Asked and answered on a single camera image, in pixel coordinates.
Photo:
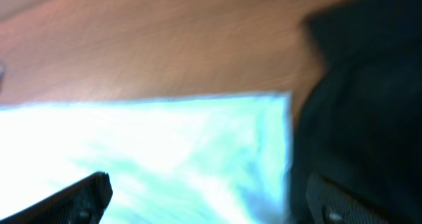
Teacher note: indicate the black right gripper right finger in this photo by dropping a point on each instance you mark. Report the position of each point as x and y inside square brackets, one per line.
[329, 204]

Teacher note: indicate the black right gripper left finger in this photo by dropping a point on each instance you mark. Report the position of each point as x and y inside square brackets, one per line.
[83, 202]

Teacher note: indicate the light blue t-shirt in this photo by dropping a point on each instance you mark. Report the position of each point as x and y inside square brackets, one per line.
[192, 160]

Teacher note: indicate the black t-shirt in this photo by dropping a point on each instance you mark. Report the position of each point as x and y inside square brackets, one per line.
[360, 126]

